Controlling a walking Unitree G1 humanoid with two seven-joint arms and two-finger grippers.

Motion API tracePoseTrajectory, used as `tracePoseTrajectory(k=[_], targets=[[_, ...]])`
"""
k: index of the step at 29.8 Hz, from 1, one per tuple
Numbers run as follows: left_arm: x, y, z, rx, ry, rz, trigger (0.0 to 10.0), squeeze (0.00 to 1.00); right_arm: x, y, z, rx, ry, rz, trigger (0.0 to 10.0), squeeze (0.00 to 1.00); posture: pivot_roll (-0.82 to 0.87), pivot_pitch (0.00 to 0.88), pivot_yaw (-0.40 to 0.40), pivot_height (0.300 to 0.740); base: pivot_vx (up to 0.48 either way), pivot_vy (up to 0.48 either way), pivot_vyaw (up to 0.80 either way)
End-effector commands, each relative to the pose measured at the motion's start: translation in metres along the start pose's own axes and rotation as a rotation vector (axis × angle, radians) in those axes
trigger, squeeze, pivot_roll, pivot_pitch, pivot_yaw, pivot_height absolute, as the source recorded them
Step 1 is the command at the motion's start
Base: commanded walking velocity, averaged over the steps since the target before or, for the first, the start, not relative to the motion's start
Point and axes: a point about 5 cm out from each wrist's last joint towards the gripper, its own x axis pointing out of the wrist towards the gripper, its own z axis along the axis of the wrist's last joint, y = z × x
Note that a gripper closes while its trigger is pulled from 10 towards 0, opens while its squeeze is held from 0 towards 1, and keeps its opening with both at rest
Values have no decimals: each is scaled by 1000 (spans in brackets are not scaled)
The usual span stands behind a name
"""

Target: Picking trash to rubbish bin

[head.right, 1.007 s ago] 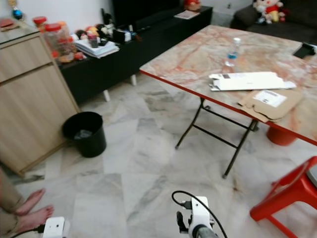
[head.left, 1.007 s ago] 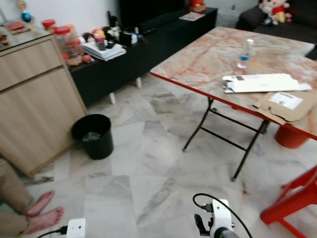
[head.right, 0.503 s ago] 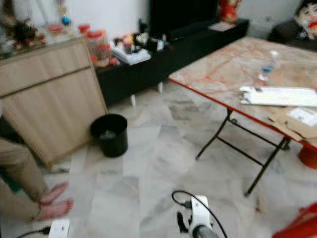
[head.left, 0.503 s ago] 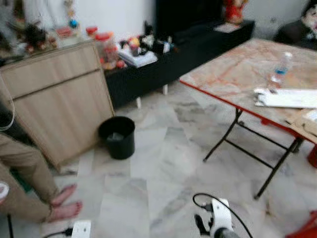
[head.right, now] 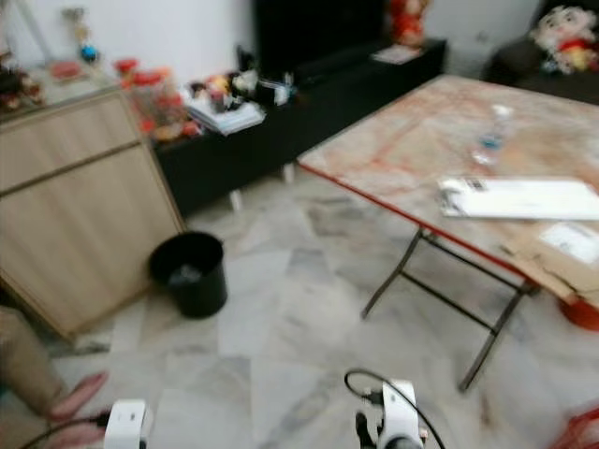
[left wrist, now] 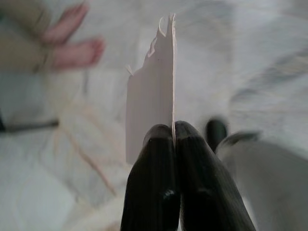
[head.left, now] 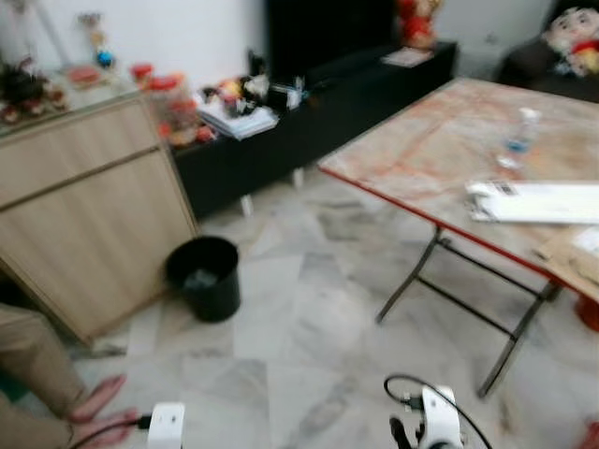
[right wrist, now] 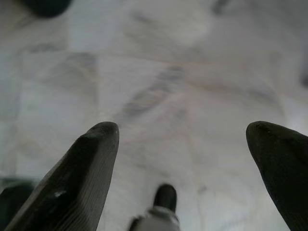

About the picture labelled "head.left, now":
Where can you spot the brown cardboard box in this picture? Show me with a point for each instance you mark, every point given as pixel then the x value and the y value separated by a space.
pixel 569 262

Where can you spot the black rubbish bin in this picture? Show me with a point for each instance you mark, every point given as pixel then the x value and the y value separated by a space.
pixel 217 295

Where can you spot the light wooden cabinet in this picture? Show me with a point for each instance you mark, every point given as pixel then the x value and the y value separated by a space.
pixel 89 215

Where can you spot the white paper sheet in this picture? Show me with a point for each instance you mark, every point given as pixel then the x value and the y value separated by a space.
pixel 407 58

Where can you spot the clear bottle with blue label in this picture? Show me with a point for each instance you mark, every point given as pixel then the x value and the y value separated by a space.
pixel 518 142

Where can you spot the person's leg in khaki trousers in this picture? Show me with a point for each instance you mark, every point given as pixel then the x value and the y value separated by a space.
pixel 33 360

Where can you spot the red lid plastic jar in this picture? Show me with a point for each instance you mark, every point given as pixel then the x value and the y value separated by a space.
pixel 168 105

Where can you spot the marble top folding table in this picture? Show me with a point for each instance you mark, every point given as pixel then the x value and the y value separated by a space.
pixel 440 140

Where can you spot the red plastic stool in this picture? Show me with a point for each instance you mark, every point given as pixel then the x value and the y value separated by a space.
pixel 589 313

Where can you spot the colourful trophy figurine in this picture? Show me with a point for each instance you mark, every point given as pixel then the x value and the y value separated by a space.
pixel 98 42

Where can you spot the black armchair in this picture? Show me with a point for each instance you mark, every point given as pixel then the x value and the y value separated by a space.
pixel 524 67

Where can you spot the cartoon boy plush doll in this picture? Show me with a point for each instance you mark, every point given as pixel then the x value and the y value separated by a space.
pixel 573 37

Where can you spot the small toy figures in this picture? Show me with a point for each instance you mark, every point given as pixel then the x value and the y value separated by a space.
pixel 239 91

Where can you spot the grey crumpled trash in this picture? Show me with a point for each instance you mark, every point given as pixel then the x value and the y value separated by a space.
pixel 199 278

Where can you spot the red object on floor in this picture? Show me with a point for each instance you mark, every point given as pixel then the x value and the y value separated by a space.
pixel 591 436

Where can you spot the black low tv console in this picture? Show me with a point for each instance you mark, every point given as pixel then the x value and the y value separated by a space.
pixel 328 122

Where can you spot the red figurine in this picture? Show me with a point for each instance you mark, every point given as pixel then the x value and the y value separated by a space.
pixel 416 21

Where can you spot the black television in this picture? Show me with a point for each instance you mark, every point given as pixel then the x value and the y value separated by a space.
pixel 328 33

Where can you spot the stack of white books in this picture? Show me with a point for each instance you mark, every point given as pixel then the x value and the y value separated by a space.
pixel 239 122

